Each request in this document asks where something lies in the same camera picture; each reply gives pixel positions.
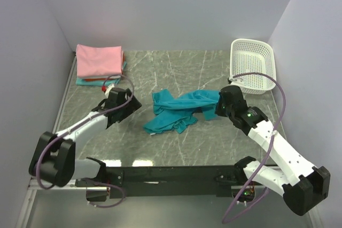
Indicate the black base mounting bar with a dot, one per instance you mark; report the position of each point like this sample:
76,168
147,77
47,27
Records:
168,181

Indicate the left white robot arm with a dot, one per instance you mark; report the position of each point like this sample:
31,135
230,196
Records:
54,160

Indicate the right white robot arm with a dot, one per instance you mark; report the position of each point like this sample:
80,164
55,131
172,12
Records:
301,184

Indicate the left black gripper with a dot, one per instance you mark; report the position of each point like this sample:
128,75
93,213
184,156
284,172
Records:
133,106

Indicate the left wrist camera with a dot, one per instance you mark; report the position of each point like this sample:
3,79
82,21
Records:
106,89

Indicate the white perforated plastic basket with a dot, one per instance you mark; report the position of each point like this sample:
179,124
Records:
248,56

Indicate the pink folded t-shirt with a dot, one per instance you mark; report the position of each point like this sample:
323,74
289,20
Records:
88,53

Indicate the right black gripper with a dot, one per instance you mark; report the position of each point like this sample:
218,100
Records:
218,109

